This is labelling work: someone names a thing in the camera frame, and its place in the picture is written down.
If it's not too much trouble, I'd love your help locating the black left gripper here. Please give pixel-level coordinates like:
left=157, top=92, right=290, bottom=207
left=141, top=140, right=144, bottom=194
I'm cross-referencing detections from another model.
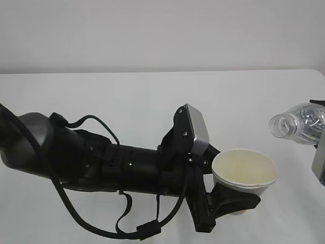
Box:
left=186, top=144, right=261, bottom=233

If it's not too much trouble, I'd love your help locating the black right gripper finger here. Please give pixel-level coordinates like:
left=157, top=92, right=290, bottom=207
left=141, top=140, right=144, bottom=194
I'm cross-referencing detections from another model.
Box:
left=309, top=100, right=325, bottom=108

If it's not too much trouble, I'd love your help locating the clear plastic water bottle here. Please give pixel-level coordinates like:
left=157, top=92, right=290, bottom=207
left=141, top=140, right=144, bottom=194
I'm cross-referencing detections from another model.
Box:
left=269, top=103, right=324, bottom=146

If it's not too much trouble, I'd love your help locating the white paper cup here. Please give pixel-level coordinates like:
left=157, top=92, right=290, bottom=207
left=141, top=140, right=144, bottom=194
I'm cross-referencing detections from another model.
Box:
left=211, top=148, right=279, bottom=217

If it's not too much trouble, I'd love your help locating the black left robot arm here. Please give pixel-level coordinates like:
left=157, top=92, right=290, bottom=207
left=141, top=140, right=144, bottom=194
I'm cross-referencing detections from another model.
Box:
left=1, top=104, right=260, bottom=240

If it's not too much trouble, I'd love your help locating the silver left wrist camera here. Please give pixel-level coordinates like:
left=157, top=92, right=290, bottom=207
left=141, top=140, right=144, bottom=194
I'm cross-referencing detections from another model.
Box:
left=172, top=104, right=210, bottom=156

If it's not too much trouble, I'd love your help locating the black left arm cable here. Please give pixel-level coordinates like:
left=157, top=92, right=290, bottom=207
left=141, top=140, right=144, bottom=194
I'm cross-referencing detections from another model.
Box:
left=0, top=103, right=193, bottom=241

